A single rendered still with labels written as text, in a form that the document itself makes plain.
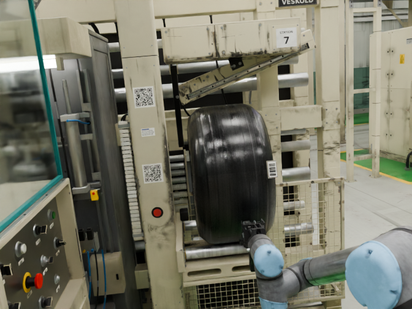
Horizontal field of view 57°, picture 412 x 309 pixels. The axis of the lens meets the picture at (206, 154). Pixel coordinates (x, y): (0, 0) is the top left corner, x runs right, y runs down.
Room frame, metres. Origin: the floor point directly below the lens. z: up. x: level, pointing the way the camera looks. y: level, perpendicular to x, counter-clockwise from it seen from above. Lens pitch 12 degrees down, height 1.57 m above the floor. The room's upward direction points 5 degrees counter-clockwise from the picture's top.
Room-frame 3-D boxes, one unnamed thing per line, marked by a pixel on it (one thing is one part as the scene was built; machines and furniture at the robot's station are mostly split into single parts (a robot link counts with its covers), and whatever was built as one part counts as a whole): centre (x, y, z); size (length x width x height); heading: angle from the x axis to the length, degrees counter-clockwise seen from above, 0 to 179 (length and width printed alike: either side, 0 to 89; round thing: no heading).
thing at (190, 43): (1.80, -0.15, 1.71); 0.61 x 0.25 x 0.15; 93
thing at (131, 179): (1.43, 0.30, 1.19); 0.05 x 0.04 x 0.48; 3
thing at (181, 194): (1.87, 0.20, 1.05); 0.20 x 0.15 x 0.30; 93
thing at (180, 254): (1.49, 0.14, 0.90); 0.40 x 0.03 x 0.10; 3
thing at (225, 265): (1.36, -0.05, 0.84); 0.36 x 0.09 x 0.06; 93
